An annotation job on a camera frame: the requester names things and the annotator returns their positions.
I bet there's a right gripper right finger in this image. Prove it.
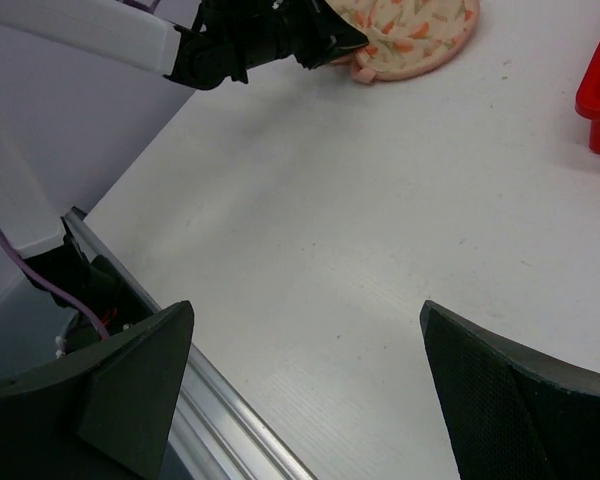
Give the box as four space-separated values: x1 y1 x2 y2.
420 301 600 479

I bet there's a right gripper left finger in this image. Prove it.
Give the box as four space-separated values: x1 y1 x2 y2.
0 301 194 479

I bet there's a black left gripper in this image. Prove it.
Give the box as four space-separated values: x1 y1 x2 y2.
194 0 370 84

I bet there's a floral mesh laundry bag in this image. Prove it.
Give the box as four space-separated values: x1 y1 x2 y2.
328 0 481 85

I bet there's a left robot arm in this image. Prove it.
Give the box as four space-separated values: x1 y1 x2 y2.
0 1 368 259

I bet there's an aluminium front rail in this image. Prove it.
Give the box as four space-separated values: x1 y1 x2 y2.
63 207 317 479

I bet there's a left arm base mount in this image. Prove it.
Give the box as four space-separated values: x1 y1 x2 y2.
24 220 152 356

